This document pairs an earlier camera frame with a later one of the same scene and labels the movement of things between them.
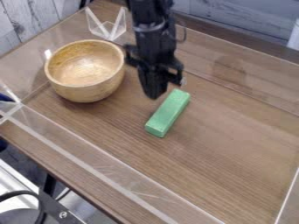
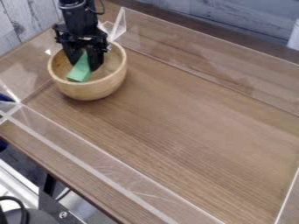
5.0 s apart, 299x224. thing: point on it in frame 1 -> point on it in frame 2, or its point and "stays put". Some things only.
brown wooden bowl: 86,70 stays put
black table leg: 50,185 stays put
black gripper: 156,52 -> 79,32
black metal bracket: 57,211 stays put
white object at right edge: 294,39 stays put
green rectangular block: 169,111 -> 79,73
